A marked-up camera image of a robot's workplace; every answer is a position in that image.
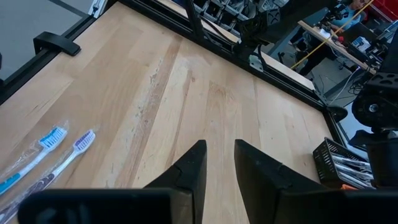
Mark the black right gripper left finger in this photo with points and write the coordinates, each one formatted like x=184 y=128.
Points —
x=155 y=205

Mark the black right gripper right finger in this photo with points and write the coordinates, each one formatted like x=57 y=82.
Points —
x=280 y=199

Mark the purple white toothbrush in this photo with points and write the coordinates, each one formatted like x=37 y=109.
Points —
x=82 y=141
x=354 y=171
x=354 y=181
x=351 y=161

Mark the black plastic basket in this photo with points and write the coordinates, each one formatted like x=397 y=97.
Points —
x=326 y=161

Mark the blue white wrapped toothbrush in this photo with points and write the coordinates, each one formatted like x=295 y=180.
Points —
x=51 y=140

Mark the wooden desk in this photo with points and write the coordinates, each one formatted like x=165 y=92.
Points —
x=335 y=46

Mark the grey metal mounting plate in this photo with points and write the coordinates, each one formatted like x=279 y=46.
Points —
x=256 y=63

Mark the person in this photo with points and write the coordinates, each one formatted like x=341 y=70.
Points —
x=351 y=12

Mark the red crate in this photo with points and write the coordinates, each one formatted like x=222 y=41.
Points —
x=387 y=7

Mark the black table clamp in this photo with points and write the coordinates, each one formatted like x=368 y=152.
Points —
x=56 y=42

